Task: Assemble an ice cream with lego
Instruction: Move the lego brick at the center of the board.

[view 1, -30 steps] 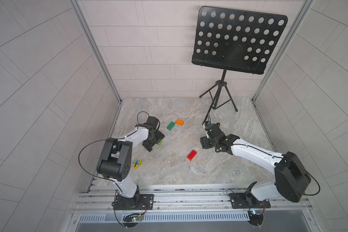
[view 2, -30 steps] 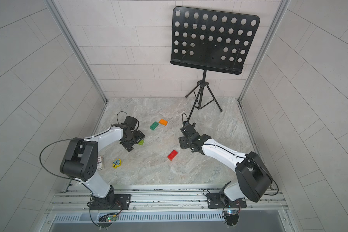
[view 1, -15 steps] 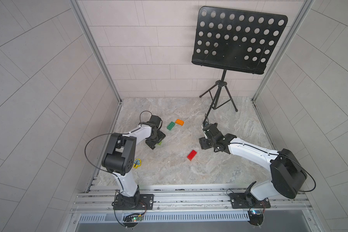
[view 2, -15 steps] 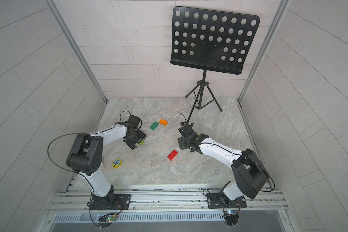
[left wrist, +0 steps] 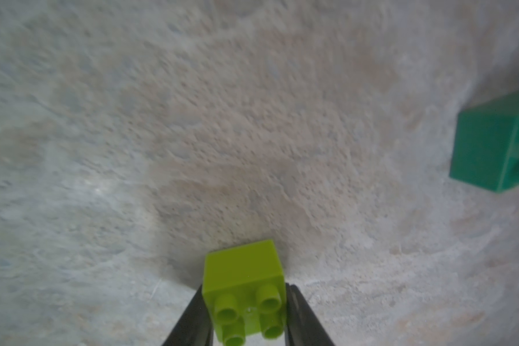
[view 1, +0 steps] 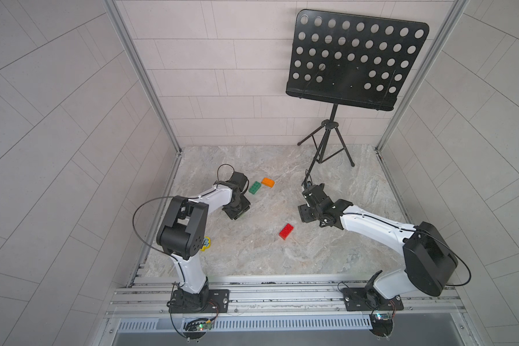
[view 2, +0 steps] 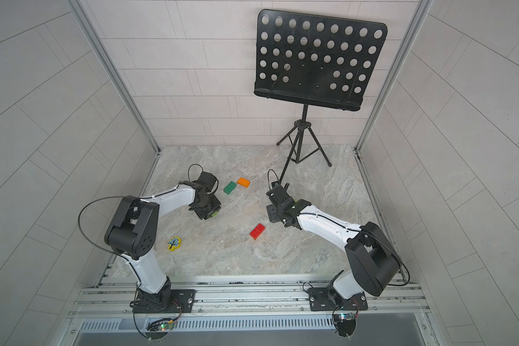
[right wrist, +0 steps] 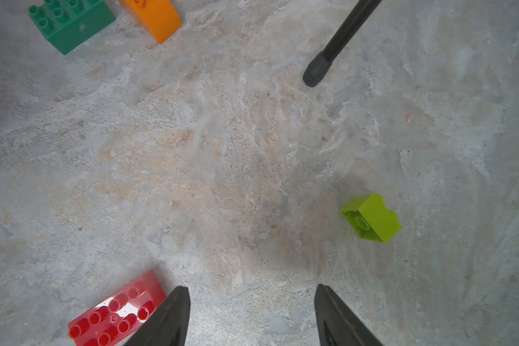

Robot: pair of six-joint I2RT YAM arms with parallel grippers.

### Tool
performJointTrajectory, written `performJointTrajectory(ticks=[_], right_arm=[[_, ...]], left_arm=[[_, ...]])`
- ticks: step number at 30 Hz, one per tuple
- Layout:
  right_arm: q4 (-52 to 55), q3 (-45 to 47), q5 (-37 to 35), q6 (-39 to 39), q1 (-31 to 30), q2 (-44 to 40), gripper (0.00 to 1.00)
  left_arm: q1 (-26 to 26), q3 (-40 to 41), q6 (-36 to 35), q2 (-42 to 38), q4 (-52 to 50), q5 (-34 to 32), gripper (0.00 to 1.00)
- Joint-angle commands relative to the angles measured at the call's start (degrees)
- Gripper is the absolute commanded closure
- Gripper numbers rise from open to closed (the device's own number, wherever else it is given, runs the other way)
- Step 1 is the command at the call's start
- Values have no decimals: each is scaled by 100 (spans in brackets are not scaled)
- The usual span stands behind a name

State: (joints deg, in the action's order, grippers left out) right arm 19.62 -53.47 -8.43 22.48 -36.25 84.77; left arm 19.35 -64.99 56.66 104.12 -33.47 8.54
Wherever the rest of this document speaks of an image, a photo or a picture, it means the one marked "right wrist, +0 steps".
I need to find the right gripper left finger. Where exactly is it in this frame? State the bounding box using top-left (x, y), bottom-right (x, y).
top-left (124, 286), bottom-right (191, 346)

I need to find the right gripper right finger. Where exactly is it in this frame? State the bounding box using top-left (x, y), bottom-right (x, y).
top-left (314, 284), bottom-right (383, 346)

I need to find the lime lego brick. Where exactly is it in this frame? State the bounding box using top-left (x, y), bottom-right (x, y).
top-left (340, 194), bottom-right (402, 242)

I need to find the red lego brick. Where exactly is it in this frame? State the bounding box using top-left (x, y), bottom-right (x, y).
top-left (68, 270), bottom-right (166, 346)

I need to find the orange curved lego brick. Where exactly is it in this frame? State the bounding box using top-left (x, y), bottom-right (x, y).
top-left (118, 0), bottom-right (183, 44)

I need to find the green lego brick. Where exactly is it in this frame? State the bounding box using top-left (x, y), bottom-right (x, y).
top-left (28, 0), bottom-right (115, 55)

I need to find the black music stand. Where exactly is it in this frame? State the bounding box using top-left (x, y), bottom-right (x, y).
top-left (303, 0), bottom-right (381, 87)

